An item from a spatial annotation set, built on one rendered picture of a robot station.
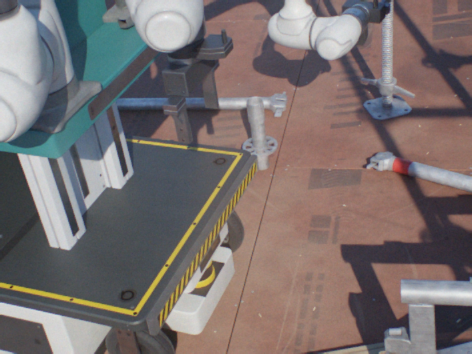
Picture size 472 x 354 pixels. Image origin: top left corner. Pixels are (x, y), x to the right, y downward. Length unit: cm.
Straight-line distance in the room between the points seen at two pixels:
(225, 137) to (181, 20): 169
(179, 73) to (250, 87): 176
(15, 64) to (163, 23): 25
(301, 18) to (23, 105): 130
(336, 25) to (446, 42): 113
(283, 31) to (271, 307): 86
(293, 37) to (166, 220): 77
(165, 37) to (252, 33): 244
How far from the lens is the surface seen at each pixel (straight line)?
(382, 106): 292
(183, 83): 141
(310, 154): 268
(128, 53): 171
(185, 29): 117
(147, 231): 193
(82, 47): 179
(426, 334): 168
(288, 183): 255
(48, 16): 144
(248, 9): 387
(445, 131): 279
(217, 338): 207
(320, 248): 229
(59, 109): 150
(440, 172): 250
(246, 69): 329
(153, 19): 117
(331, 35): 230
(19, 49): 124
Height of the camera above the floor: 152
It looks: 35 degrees down
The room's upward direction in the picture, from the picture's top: 9 degrees counter-clockwise
